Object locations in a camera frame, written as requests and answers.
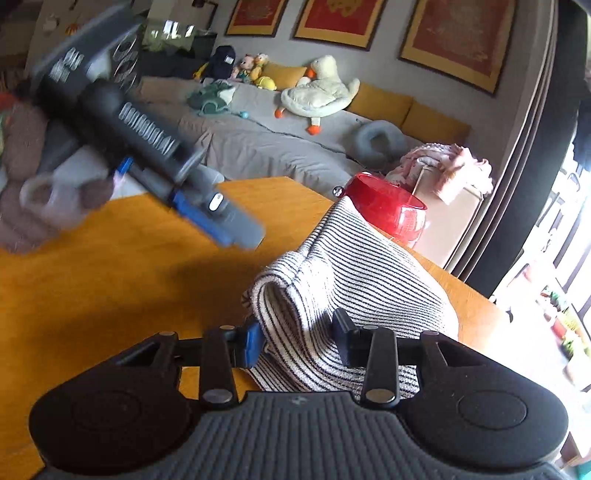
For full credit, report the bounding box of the person's left hand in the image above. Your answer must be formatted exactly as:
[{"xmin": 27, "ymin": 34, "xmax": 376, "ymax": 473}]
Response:
[{"xmin": 0, "ymin": 100, "xmax": 116, "ymax": 256}]

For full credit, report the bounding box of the green plants tray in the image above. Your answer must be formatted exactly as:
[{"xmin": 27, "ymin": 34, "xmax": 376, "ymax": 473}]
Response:
[{"xmin": 556, "ymin": 305, "xmax": 591, "ymax": 366}]

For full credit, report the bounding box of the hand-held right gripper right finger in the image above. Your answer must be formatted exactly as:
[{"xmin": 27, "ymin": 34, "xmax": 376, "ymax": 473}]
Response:
[{"xmin": 332, "ymin": 308, "xmax": 483, "ymax": 411}]

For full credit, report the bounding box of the green plush toy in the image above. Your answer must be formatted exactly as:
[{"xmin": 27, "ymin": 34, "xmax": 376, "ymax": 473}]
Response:
[{"xmin": 187, "ymin": 80, "xmax": 236, "ymax": 117}]

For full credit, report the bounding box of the striped knit garment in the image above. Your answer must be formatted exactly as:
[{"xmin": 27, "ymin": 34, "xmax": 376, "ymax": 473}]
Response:
[{"xmin": 241, "ymin": 195, "xmax": 460, "ymax": 403}]

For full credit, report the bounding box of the red framed wall picture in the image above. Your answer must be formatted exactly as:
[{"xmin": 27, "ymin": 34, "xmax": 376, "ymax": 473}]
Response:
[
  {"xmin": 225, "ymin": 0, "xmax": 290, "ymax": 38},
  {"xmin": 293, "ymin": 0, "xmax": 387, "ymax": 51},
  {"xmin": 398, "ymin": 0, "xmax": 517, "ymax": 96}
]

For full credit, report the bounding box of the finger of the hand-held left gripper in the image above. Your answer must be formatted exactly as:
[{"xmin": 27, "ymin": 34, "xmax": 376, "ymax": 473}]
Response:
[
  {"xmin": 185, "ymin": 168, "xmax": 267, "ymax": 253},
  {"xmin": 171, "ymin": 189, "xmax": 234, "ymax": 248}
]

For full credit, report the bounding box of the dark blue bag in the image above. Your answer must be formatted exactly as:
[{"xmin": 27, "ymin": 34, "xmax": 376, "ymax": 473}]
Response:
[{"xmin": 209, "ymin": 45, "xmax": 238, "ymax": 80}]

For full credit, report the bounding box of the yellow sofa cushion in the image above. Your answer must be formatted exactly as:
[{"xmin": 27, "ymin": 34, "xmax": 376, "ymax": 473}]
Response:
[
  {"xmin": 346, "ymin": 83, "xmax": 414, "ymax": 126},
  {"xmin": 400, "ymin": 102, "xmax": 472, "ymax": 148},
  {"xmin": 259, "ymin": 62, "xmax": 308, "ymax": 92}
]

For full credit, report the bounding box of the grey covered sofa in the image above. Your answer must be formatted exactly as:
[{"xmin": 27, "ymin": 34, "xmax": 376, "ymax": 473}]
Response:
[{"xmin": 136, "ymin": 76, "xmax": 472, "ymax": 195}]

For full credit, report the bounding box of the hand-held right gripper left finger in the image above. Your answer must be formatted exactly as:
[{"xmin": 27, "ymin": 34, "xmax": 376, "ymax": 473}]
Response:
[{"xmin": 113, "ymin": 320, "xmax": 265, "ymax": 411}]

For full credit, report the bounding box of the yellow plush toy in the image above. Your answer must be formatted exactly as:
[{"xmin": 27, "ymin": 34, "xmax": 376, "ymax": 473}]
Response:
[{"xmin": 252, "ymin": 53, "xmax": 278, "ymax": 91}]

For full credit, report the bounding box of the grey neck pillow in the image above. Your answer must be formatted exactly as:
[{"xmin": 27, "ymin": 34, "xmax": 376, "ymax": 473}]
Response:
[{"xmin": 353, "ymin": 119, "xmax": 410, "ymax": 169}]

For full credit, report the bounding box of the grey curtain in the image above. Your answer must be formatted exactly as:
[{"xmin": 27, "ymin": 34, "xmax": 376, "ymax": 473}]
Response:
[{"xmin": 444, "ymin": 0, "xmax": 591, "ymax": 298}]

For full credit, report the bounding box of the pink blanket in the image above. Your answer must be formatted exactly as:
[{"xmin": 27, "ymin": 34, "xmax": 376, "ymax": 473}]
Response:
[{"xmin": 385, "ymin": 143, "xmax": 494, "ymax": 206}]

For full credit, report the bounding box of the red round plastic stool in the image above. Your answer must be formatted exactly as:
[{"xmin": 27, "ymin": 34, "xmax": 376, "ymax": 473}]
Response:
[{"xmin": 344, "ymin": 172, "xmax": 429, "ymax": 248}]

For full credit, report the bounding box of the black cabinet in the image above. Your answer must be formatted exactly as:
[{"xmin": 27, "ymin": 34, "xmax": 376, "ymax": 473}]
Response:
[{"xmin": 139, "ymin": 25, "xmax": 218, "ymax": 82}]

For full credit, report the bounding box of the pink plush doll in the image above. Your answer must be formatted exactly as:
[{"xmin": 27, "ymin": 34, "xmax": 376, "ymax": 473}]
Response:
[{"xmin": 232, "ymin": 53, "xmax": 257, "ymax": 82}]

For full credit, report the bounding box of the white goose plush toy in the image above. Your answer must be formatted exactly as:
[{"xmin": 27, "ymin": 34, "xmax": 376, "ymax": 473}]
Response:
[{"xmin": 276, "ymin": 55, "xmax": 361, "ymax": 136}]

